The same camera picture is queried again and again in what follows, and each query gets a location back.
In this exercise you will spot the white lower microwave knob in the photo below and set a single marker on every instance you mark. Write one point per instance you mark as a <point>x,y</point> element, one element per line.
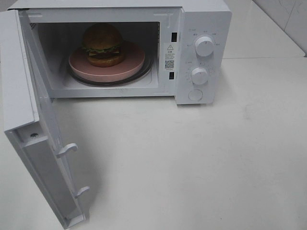
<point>199,76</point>

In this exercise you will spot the white microwave knob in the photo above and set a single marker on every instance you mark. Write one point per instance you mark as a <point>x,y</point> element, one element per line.
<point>204,45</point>
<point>199,76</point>

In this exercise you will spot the burger with lettuce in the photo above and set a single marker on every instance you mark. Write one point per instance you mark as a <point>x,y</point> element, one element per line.
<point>102,42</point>

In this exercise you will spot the white upper microwave knob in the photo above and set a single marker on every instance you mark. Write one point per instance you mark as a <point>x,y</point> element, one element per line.
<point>204,45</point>

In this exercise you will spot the white microwave oven body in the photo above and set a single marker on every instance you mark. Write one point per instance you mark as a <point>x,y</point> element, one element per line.
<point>58,28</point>

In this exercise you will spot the glass microwave turntable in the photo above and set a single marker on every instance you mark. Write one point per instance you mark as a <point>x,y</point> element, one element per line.
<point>144,70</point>

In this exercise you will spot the round white door release button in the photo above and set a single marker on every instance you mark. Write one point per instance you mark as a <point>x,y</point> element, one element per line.
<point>195,95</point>

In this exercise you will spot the white warning label sticker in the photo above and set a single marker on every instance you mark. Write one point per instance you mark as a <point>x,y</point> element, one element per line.
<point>170,51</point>

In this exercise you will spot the pink round plate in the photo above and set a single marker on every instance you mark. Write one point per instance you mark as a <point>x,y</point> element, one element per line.
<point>132,63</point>

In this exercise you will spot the white microwave door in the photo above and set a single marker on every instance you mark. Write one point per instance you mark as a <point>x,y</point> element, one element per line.
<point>29,120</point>

